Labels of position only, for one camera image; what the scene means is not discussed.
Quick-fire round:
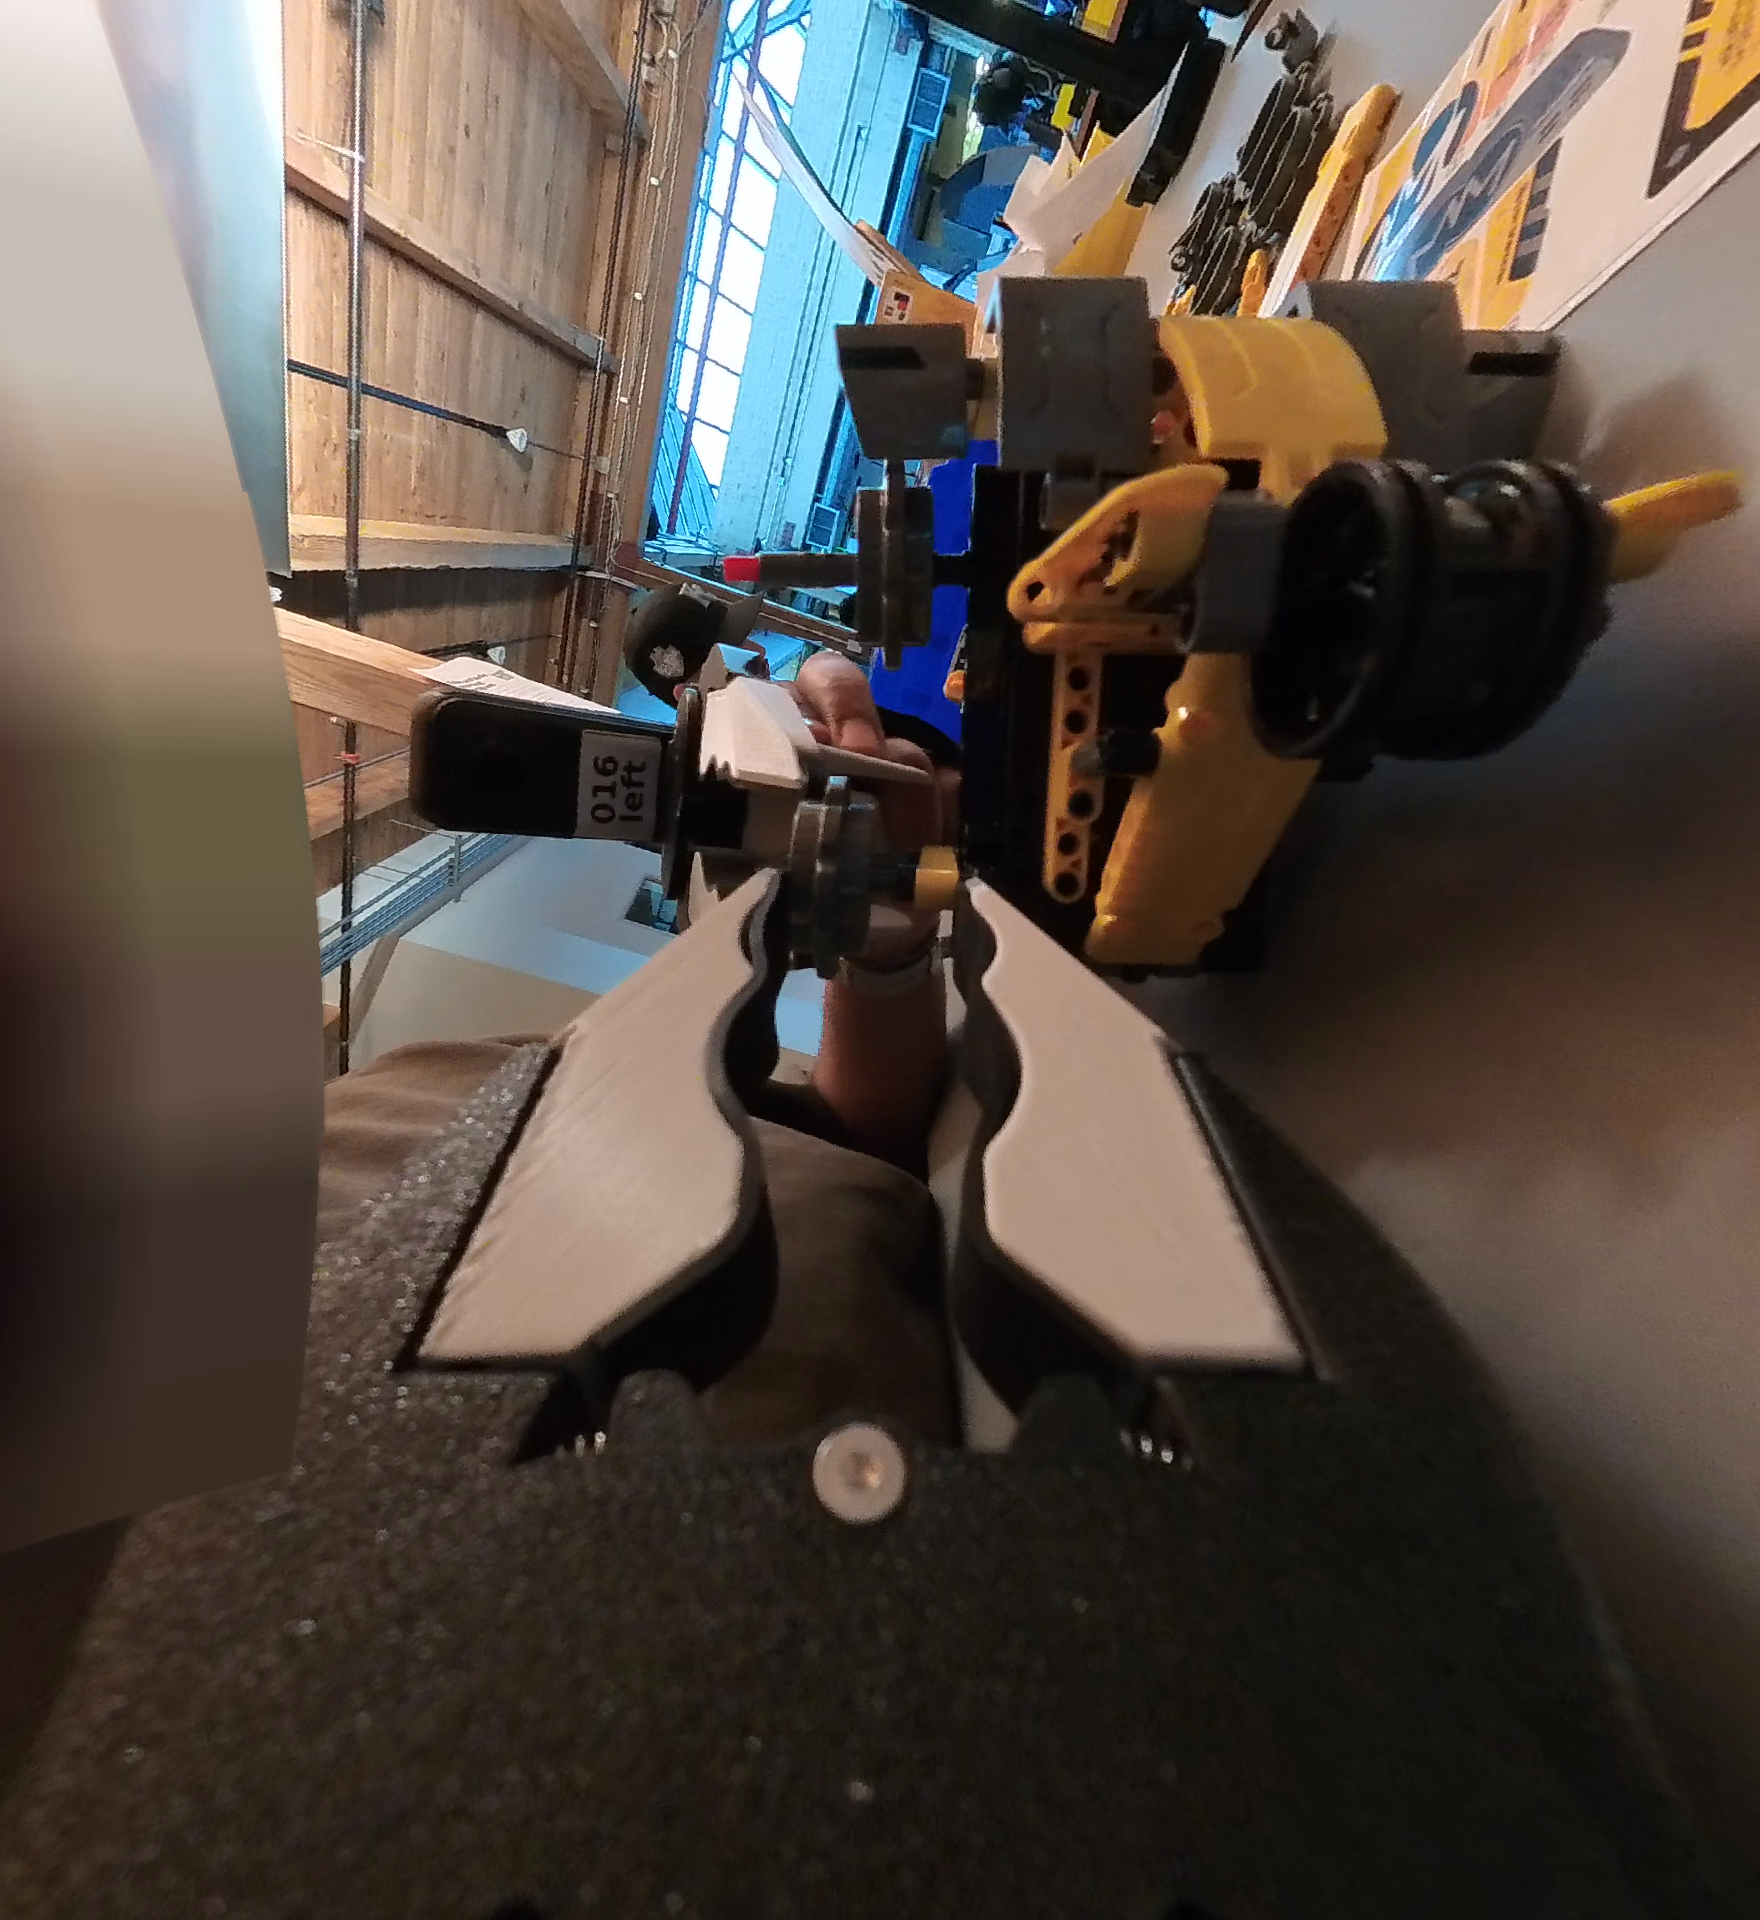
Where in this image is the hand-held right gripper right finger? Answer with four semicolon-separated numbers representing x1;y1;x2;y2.
953;880;1310;1402

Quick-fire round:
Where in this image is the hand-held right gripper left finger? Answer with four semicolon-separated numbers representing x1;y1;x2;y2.
391;866;791;1374

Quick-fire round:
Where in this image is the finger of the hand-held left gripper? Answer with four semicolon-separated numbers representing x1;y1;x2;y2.
699;674;827;792
803;744;947;796

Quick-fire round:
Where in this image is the grey toothed toy wheel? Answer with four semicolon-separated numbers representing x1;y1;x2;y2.
787;792;886;982
859;482;944;666

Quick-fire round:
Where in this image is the yellow toy brick vehicle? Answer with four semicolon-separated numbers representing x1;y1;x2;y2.
836;274;1744;976

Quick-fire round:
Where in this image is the person's left forearm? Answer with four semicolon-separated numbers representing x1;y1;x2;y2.
817;987;960;1179

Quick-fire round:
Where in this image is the person's left hand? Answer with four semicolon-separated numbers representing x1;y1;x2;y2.
787;647;963;872

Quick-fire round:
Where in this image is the blue plastic bin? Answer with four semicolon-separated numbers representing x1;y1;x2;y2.
881;456;1010;750

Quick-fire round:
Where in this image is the yellow tissue box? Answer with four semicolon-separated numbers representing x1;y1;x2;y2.
1001;44;1199;286

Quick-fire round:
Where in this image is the pile of black toy wheels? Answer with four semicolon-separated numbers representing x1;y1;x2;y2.
1166;10;1343;290

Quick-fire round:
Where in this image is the yellow toy brick panel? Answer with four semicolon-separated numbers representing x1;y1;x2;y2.
1239;82;1403;319

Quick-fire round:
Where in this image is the yellow and grey sticker sheet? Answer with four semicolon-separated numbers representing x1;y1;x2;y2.
1347;0;1760;334

